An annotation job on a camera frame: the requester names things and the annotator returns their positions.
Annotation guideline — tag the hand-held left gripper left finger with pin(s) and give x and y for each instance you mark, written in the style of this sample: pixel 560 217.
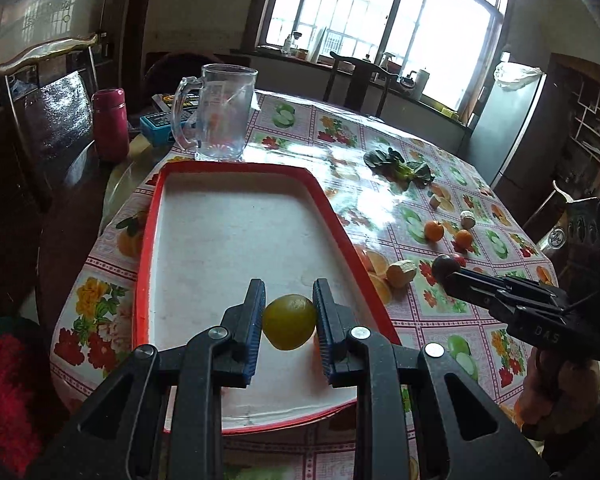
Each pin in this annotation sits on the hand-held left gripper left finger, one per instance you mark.
pixel 256 340

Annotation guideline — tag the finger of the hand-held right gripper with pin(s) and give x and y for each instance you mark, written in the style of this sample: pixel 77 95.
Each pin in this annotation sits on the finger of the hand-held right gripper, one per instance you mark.
pixel 510 285
pixel 475 294

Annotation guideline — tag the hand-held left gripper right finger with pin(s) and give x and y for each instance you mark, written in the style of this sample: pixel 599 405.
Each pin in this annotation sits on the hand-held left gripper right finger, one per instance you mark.
pixel 324 340

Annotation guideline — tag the green lime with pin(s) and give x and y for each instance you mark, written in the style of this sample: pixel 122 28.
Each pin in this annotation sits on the green lime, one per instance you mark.
pixel 290 322

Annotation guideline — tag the red tomato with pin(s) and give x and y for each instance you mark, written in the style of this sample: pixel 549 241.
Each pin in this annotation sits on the red tomato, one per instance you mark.
pixel 460 259

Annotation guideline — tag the dark purple plum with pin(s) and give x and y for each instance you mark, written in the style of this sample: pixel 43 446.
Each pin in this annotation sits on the dark purple plum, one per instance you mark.
pixel 442 265

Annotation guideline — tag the small orange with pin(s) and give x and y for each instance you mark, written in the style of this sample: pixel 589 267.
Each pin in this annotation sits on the small orange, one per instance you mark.
pixel 433 230
pixel 464 239

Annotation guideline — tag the red rimmed white tray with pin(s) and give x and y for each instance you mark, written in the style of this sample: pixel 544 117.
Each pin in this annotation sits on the red rimmed white tray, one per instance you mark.
pixel 230 240

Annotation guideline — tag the person's right hand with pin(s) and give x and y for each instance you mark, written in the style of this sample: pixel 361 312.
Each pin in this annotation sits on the person's right hand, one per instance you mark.
pixel 545 390

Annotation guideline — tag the carved back chair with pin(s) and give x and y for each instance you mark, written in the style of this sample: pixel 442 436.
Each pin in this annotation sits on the carved back chair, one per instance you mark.
pixel 555 235

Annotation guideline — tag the small beige sugarcane chunk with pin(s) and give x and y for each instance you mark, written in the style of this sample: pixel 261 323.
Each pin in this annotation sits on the small beige sugarcane chunk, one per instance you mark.
pixel 435 202

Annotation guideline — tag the leafy green vegetable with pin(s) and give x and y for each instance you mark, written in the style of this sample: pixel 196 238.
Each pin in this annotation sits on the leafy green vegetable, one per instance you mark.
pixel 400 167

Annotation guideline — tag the grey refrigerator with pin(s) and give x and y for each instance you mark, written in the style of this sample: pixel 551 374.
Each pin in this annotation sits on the grey refrigerator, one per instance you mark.
pixel 510 130

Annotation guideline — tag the plastic bag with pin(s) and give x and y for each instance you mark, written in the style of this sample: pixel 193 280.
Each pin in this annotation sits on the plastic bag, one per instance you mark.
pixel 517 72

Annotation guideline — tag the kettle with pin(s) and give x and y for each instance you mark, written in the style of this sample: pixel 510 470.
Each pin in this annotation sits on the kettle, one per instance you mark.
pixel 408 81

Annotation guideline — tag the clear glass mug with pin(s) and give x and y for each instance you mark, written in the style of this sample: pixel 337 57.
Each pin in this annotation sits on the clear glass mug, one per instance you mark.
pixel 220 110

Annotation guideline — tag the blue box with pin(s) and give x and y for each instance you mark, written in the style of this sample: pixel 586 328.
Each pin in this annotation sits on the blue box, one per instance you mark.
pixel 157 127

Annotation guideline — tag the dark wooden chair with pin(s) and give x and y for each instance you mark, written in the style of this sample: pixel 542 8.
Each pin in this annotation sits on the dark wooden chair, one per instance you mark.
pixel 360 80

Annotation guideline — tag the spray bottle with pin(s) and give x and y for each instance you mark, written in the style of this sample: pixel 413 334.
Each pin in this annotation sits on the spray bottle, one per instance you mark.
pixel 387 62

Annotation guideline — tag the black and yellow box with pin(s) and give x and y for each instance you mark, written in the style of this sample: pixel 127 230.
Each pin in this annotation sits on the black and yellow box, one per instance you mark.
pixel 167 101

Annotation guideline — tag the red knitted garment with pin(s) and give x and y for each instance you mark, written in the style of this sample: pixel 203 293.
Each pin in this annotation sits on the red knitted garment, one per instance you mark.
pixel 5 390

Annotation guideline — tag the red thermos bottle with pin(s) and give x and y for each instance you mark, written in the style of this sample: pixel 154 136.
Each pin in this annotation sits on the red thermos bottle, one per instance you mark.
pixel 110 125

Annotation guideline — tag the window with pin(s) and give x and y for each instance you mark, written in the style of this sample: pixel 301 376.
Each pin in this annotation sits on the window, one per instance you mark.
pixel 380 20

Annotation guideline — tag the small bottle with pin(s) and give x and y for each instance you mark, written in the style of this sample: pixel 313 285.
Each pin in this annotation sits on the small bottle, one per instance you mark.
pixel 286 42

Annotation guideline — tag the wooden topped metal chair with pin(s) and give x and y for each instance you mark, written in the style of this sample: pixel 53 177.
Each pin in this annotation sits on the wooden topped metal chair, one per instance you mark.
pixel 55 110

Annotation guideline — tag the wooden display cabinet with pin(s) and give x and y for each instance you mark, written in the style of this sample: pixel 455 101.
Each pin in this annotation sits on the wooden display cabinet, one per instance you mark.
pixel 40 10

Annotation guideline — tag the wooden wall shelf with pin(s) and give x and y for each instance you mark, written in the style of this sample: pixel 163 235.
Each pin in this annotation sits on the wooden wall shelf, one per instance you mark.
pixel 590 115

